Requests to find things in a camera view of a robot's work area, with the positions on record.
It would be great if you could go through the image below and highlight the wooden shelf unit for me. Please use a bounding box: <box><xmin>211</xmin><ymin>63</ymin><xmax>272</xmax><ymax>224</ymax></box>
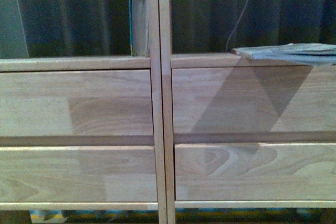
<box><xmin>159</xmin><ymin>0</ymin><xmax>335</xmax><ymax>223</ymax></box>
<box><xmin>1</xmin><ymin>0</ymin><xmax>167</xmax><ymax>223</ymax></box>

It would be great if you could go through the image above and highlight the left wooden shelf unit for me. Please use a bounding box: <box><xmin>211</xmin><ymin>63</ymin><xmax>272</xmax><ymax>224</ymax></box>
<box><xmin>1</xmin><ymin>0</ymin><xmax>167</xmax><ymax>223</ymax></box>

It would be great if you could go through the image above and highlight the left upper wooden drawer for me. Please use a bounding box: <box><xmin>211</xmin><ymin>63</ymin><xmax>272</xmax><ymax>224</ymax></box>
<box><xmin>1</xmin><ymin>70</ymin><xmax>153</xmax><ymax>137</ymax></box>

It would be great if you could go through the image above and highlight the wooden drawer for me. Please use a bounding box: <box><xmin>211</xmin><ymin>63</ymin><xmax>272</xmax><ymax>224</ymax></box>
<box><xmin>172</xmin><ymin>66</ymin><xmax>335</xmax><ymax>134</ymax></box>
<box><xmin>1</xmin><ymin>146</ymin><xmax>157</xmax><ymax>203</ymax></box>
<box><xmin>174</xmin><ymin>143</ymin><xmax>335</xmax><ymax>201</ymax></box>
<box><xmin>1</xmin><ymin>70</ymin><xmax>153</xmax><ymax>137</ymax></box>

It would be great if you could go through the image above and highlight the right lower wooden drawer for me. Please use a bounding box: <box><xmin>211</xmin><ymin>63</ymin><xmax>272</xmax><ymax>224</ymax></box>
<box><xmin>174</xmin><ymin>143</ymin><xmax>335</xmax><ymax>201</ymax></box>

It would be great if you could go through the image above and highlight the worn paperback book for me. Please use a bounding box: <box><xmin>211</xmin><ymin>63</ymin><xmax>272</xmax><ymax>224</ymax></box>
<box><xmin>232</xmin><ymin>43</ymin><xmax>335</xmax><ymax>66</ymax></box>

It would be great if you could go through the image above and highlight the right wooden shelf unit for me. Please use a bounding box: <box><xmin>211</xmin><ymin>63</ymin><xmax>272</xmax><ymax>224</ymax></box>
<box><xmin>159</xmin><ymin>0</ymin><xmax>335</xmax><ymax>223</ymax></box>

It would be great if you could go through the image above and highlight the dark curtain backdrop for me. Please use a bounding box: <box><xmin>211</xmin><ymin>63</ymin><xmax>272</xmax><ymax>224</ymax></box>
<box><xmin>1</xmin><ymin>0</ymin><xmax>335</xmax><ymax>59</ymax></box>

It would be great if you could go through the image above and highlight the left lower wooden drawer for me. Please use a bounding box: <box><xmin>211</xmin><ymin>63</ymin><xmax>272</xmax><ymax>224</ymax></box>
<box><xmin>1</xmin><ymin>146</ymin><xmax>157</xmax><ymax>203</ymax></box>

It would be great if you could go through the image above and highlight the right upper wooden drawer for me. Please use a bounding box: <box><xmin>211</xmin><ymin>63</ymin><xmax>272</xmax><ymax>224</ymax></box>
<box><xmin>172</xmin><ymin>66</ymin><xmax>335</xmax><ymax>134</ymax></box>

